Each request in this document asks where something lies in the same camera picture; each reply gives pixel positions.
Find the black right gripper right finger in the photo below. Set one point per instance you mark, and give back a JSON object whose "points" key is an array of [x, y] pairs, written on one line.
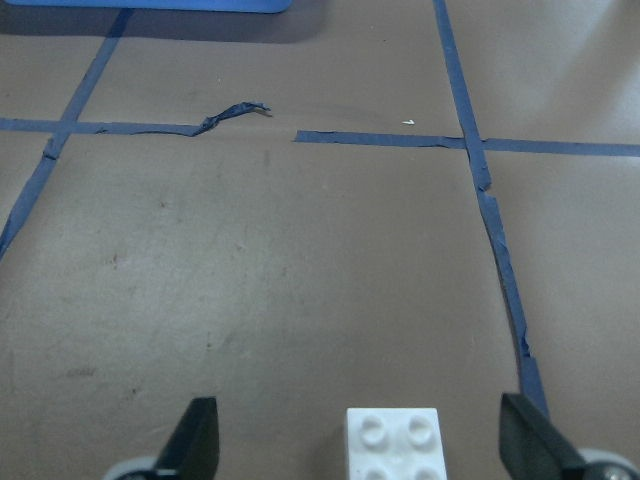
{"points": [[530, 447]]}

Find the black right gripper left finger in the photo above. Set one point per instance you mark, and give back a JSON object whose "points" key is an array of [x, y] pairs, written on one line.
{"points": [[192, 451]]}

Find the white studded building block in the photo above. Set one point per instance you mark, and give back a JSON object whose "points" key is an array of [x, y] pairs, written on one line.
{"points": [[394, 443]]}

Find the blue plastic tray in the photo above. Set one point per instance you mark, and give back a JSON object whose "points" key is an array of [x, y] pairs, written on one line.
{"points": [[236, 6]]}

